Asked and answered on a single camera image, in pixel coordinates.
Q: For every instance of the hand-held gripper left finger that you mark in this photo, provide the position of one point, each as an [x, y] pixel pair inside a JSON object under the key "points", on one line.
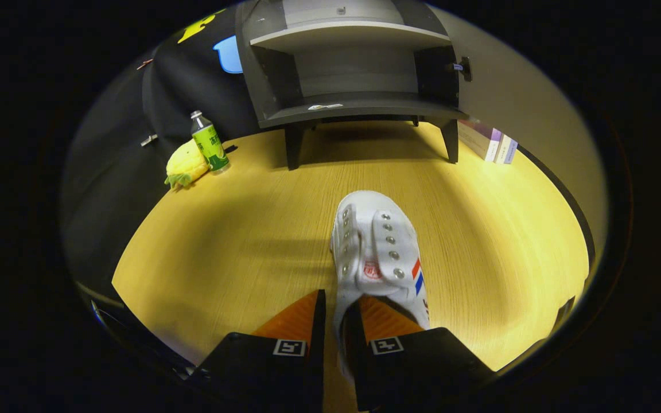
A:
{"points": [[318, 355]]}

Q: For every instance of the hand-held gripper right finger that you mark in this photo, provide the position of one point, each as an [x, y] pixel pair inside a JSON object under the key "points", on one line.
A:
{"points": [[359, 367]]}

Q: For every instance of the white canvas shoe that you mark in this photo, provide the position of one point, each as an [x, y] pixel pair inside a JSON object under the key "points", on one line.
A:
{"points": [[373, 241]]}

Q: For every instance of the dark grey shoe cabinet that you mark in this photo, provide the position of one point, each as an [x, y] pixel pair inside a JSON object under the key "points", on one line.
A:
{"points": [[359, 106]]}

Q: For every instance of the beige shoe cabinet door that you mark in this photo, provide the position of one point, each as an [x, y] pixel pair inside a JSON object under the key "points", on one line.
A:
{"points": [[525, 103]]}

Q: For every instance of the yellow pineapple plush toy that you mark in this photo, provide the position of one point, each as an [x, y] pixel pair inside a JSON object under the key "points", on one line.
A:
{"points": [[186, 165]]}

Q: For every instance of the green drink bottle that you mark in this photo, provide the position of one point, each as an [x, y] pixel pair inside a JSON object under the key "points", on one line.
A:
{"points": [[210, 143]]}

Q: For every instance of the small white clip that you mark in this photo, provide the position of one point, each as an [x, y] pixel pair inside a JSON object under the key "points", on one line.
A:
{"points": [[148, 139]]}

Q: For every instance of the black backdrop cloth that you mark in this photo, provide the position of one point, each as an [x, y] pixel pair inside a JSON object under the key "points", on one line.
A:
{"points": [[118, 160]]}

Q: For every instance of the small red clip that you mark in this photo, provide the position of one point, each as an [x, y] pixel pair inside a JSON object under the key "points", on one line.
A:
{"points": [[145, 63]]}

